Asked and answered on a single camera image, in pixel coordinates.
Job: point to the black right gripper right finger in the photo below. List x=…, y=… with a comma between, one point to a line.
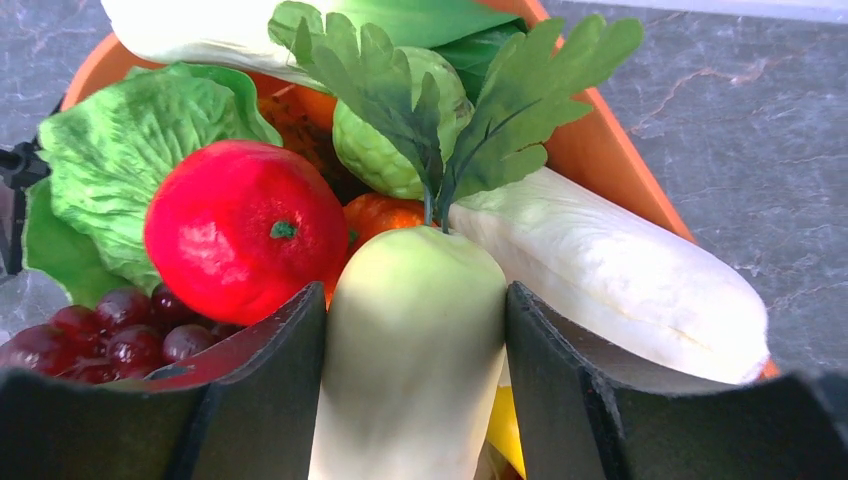
x=588, y=409

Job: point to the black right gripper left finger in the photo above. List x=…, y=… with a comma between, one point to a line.
x=243, y=409

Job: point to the white daikon radish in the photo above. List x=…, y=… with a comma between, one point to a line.
x=415, y=334

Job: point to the red toy apple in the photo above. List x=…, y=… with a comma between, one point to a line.
x=239, y=227

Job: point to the yellow toy lemon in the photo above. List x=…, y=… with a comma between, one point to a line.
x=503, y=432

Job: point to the white napa cabbage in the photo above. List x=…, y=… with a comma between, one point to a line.
x=620, y=276

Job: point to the purple toy grapes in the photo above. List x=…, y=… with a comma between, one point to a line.
x=129, y=334

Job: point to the small orange toy pumpkin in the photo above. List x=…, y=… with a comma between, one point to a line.
x=372, y=213

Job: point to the green lettuce leaf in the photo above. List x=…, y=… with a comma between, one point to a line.
x=107, y=157

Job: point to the orange plastic basket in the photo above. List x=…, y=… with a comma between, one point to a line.
x=593, y=151

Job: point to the black microphone tripod stand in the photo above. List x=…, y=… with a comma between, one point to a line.
x=21, y=168

